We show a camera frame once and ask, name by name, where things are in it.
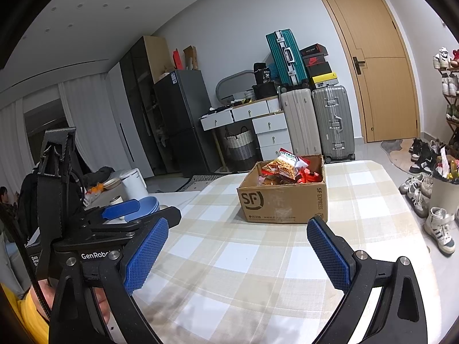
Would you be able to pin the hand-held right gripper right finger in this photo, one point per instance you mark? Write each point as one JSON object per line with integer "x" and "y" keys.
{"x": 330, "y": 254}

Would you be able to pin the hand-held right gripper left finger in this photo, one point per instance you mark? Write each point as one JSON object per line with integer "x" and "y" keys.
{"x": 147, "y": 254}

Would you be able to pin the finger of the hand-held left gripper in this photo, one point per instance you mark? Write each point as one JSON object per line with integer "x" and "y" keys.
{"x": 168, "y": 215}
{"x": 122, "y": 208}

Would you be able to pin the brown cardboard box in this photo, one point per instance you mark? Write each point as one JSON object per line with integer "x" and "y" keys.
{"x": 287, "y": 200}

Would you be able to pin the dark red snack packet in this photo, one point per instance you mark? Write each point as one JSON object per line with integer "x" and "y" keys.
{"x": 309, "y": 176}

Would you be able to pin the white red noodle snack bag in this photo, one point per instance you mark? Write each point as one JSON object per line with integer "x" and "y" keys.
{"x": 285, "y": 165}

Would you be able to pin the person's left forearm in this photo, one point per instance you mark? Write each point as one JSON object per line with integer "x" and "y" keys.
{"x": 30, "y": 324}

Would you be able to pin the person's left hand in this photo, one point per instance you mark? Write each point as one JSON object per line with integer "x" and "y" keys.
{"x": 102, "y": 304}

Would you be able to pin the beige plate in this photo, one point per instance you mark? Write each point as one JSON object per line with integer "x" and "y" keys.
{"x": 164, "y": 208}

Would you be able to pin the white paper cup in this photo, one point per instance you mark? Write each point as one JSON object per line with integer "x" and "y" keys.
{"x": 117, "y": 200}

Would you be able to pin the stacked blue bowls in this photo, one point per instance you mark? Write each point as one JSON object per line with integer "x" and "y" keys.
{"x": 149, "y": 204}

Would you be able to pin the white kettle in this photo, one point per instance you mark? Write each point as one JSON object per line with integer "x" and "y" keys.
{"x": 134, "y": 184}

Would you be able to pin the beige bowl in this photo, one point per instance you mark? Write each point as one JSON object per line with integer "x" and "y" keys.
{"x": 112, "y": 182}

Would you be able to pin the dark cloth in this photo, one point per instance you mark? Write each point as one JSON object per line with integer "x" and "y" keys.
{"x": 98, "y": 175}

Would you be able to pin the striped floor mat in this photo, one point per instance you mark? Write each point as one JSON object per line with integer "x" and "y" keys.
{"x": 199, "y": 181}

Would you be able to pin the woven laundry basket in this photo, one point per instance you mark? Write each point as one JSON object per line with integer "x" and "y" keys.
{"x": 241, "y": 147}

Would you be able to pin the white curtain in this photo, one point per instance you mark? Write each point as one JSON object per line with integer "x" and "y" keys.
{"x": 86, "y": 114}

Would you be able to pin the dark grey fridge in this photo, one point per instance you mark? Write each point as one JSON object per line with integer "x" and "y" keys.
{"x": 183, "y": 114}

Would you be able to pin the dark wardrobe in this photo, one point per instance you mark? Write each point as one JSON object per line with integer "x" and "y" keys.
{"x": 140, "y": 107}

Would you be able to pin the white high-top sneaker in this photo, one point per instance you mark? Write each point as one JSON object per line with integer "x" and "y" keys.
{"x": 439, "y": 227}

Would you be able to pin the grey door rug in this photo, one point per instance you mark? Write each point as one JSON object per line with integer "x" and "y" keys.
{"x": 398, "y": 150}

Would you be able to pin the white drawer desk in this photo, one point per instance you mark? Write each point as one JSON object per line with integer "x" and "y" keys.
{"x": 251, "y": 118}

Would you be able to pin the group of shoes on floor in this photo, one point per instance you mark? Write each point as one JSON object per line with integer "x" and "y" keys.
{"x": 423, "y": 165}

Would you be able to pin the white waste bin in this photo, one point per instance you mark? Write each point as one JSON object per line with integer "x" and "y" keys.
{"x": 444, "y": 190}

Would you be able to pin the silver suitcase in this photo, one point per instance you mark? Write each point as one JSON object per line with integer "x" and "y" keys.
{"x": 333, "y": 122}

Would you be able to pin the beige suitcase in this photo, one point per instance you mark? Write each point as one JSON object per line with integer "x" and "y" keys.
{"x": 300, "y": 122}

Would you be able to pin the small white basket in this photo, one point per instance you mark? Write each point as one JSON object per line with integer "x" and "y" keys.
{"x": 249, "y": 95}

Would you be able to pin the grey oval mirror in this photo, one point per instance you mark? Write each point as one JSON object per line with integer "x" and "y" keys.
{"x": 235, "y": 86}

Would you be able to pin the red paper bag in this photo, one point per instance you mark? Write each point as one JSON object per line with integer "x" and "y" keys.
{"x": 177, "y": 59}

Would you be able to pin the brown cardboard piece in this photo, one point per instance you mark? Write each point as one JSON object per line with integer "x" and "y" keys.
{"x": 190, "y": 57}

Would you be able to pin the wooden shoe rack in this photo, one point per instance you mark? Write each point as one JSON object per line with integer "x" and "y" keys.
{"x": 452, "y": 114}

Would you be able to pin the light wooden door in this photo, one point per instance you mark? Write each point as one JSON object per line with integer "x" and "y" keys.
{"x": 380, "y": 68}

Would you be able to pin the teal suitcase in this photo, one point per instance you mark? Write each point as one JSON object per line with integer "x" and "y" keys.
{"x": 287, "y": 59}

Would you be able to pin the rows of shoes on rack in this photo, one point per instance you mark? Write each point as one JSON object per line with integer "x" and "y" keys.
{"x": 448, "y": 79}

